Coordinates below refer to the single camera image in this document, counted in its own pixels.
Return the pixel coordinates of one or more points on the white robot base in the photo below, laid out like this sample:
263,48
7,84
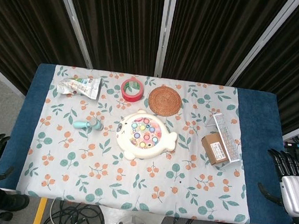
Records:
132,222

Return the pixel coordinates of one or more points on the blue table cover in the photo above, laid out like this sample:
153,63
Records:
262,129

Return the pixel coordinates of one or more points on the floral print tablecloth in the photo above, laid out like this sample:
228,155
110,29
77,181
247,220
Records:
137,180

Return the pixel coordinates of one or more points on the fish-shaped fishing toy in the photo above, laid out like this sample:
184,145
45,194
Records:
125,139

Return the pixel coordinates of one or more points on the brown cardboard box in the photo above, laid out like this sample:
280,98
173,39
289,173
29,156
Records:
215,149

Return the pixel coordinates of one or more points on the teal toy fishing rod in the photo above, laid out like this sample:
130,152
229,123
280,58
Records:
84,124

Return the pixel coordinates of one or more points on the black shoe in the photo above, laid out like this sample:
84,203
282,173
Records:
4,199
3,215

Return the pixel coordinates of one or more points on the crumpled foil snack packet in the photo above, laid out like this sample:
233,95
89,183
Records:
81,87

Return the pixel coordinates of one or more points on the round woven rattan coaster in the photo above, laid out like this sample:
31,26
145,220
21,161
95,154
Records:
164,100

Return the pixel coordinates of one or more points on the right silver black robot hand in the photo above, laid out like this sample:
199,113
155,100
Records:
297,195

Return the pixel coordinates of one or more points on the red tape roll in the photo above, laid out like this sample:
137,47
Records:
131,95

